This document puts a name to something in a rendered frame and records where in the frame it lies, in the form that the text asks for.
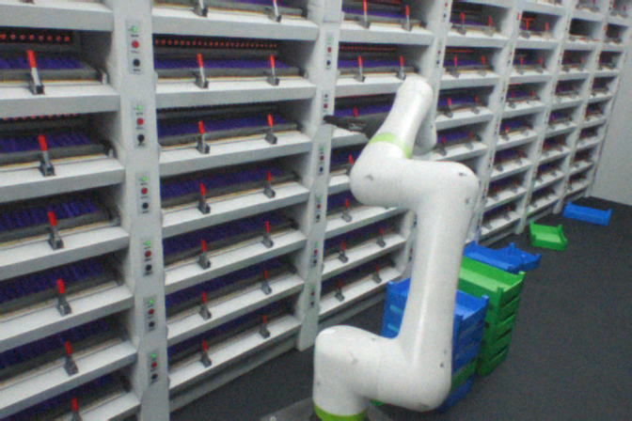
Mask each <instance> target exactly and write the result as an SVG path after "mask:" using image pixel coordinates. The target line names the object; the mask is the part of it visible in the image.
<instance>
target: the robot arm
mask: <svg viewBox="0 0 632 421"><path fill-rule="evenodd" d="M326 123H327V124H332V125H336V127H340V129H343V130H345V131H348V132H350V133H353V132H358V133H365V134H366V136H367V138H368V139H370V142H369V144H368V145H367V146H366V147H365V149H364V150H362V153H361V154H360V156H359V157H358V159H357V161H356V162H355V166H354V167H353V169H352V172H350V175H349V186H350V191H351V193H353V195H354V196H355V198H356V199H357V200H358V201H360V202H361V204H363V205H366V206H369V207H378V208H403V209H409V210H411V211H414V212H415V214H416V215H417V217H418V233H417V243H416V251H415V259H414V267H413V272H412V273H411V279H410V284H409V290H408V295H407V299H406V305H405V310H404V313H403V321H402V325H401V330H400V333H399V335H397V336H396V337H394V338H387V337H382V336H379V335H374V334H371V333H369V332H366V331H363V330H359V329H356V327H354V326H347V325H337V326H332V327H328V328H326V330H323V331H322V332H321V333H320V334H319V335H318V336H317V339H316V343H315V358H314V382H312V400H314V404H315V408H314V412H312V414H311V415H310V416H309V418H308V421H372V420H370V418H369V417H368V414H367V411H368V408H369V405H370V400H371V399H374V400H378V401H382V402H386V403H389V404H393V405H398V407H402V408H405V409H409V410H413V411H417V412H425V411H430V410H433V409H435V408H436V407H438V406H439V405H442V403H443V402H444V400H445V399H446V398H447V396H448V394H449V391H450V373H451V336H452V323H453V312H454V304H455V295H457V293H456V288H458V281H459V274H460V269H461V263H462V258H463V253H464V248H465V243H466V235H467V232H468V227H469V226H470V224H471V220H472V217H473V212H474V210H475V206H476V202H477V199H478V195H479V185H478V182H477V179H476V177H475V175H474V174H473V172H472V171H471V170H470V169H469V168H466V166H465V165H463V164H459V163H454V162H427V161H415V160H410V157H412V156H415V157H420V156H425V155H427V153H429V152H430V151H431V150H432V149H433V148H434V147H435V145H436V140H437V134H436V129H435V117H434V92H433V90H432V89H431V88H430V87H429V86H428V85H427V83H426V82H424V81H422V80H419V79H412V80H409V81H406V82H404V84H403V85H401V87H400V88H399V90H398V92H396V96H395V101H394V103H393V106H392V109H391V111H390V113H389V114H388V116H387V117H386V116H383V117H381V118H377V117H372V118H371V119H369V120H360V119H354V118H345V119H343V117H334V115H326Z"/></svg>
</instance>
